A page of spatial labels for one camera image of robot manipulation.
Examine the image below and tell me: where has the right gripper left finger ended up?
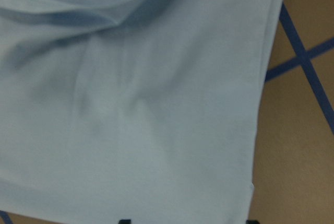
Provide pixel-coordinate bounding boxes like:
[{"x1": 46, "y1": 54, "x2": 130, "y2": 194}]
[{"x1": 118, "y1": 219, "x2": 131, "y2": 224}]

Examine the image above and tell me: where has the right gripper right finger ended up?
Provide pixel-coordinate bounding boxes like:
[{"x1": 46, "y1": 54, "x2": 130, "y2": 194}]
[{"x1": 246, "y1": 220, "x2": 259, "y2": 224}]

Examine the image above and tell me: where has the light blue t-shirt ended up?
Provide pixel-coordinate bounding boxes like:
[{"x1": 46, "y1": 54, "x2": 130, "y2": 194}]
[{"x1": 1, "y1": 0, "x2": 282, "y2": 223}]

